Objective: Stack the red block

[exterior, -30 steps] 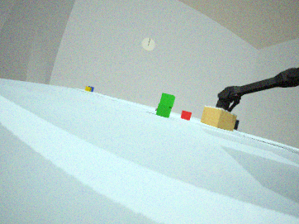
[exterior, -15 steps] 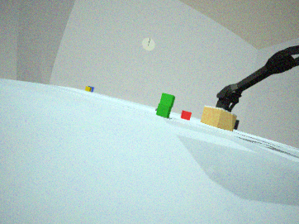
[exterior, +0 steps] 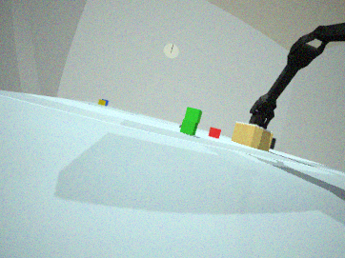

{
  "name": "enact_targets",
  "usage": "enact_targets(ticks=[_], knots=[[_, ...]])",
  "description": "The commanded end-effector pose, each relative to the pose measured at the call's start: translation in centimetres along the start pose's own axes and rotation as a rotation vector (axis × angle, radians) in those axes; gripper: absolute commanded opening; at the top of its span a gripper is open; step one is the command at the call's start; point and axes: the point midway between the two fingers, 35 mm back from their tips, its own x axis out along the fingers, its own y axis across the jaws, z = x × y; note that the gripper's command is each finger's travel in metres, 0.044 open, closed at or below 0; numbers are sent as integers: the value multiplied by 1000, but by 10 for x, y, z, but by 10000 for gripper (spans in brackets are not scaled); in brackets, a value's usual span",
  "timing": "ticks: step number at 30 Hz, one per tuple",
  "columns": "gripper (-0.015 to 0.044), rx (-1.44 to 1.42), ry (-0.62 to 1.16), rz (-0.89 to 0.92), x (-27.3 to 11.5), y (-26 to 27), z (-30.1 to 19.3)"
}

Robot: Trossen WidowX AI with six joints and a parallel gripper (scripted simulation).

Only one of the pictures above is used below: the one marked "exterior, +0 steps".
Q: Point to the green block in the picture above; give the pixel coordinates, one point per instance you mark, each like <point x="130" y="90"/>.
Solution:
<point x="189" y="127"/>
<point x="193" y="115"/>

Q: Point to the red block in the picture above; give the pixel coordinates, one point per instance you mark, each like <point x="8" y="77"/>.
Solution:
<point x="215" y="133"/>

